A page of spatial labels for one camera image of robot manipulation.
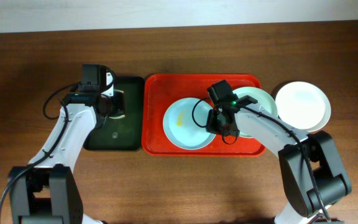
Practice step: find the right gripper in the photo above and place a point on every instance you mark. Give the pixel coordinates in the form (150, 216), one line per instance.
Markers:
(214, 127)

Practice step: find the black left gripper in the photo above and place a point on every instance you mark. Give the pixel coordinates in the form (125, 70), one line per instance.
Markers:
(117, 104)

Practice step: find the green and yellow sponge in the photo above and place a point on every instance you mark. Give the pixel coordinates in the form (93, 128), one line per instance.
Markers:
(117, 116)

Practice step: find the pale green plate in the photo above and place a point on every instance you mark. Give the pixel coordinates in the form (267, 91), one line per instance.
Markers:
(260, 95)

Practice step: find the light blue plate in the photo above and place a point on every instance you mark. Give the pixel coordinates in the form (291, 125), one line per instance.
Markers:
(181, 130)

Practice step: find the white plate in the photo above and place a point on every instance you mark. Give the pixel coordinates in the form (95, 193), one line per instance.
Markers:
(303, 106)

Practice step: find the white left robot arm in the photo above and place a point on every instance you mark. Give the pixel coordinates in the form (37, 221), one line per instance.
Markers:
(45, 191)

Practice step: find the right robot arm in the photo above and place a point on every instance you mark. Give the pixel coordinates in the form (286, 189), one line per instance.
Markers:
(313, 174)

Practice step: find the black water tray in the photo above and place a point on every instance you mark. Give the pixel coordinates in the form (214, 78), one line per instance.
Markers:
(121, 134)

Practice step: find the red serving tray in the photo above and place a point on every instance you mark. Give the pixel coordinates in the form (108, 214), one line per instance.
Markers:
(161, 90)

